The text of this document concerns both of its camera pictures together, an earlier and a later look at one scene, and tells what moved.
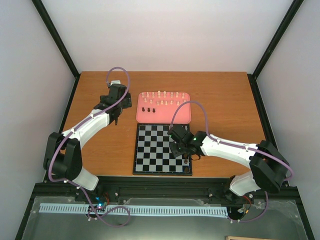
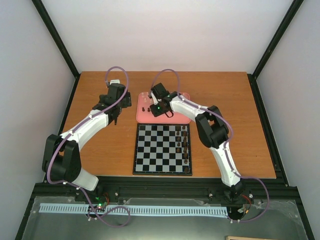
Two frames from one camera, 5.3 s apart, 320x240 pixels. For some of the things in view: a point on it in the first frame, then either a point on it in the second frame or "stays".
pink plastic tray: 157,107 stays
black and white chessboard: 153,154 stays
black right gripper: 175,152 to 155,114
